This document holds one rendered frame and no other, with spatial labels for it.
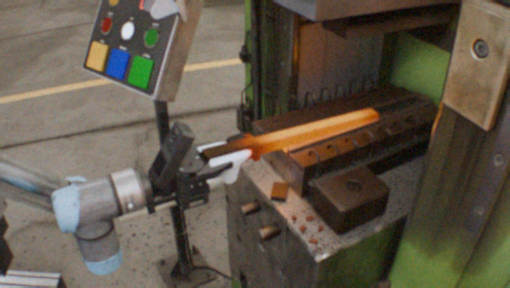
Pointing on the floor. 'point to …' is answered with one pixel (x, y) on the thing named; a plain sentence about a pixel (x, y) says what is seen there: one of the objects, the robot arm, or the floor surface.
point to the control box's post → (174, 205)
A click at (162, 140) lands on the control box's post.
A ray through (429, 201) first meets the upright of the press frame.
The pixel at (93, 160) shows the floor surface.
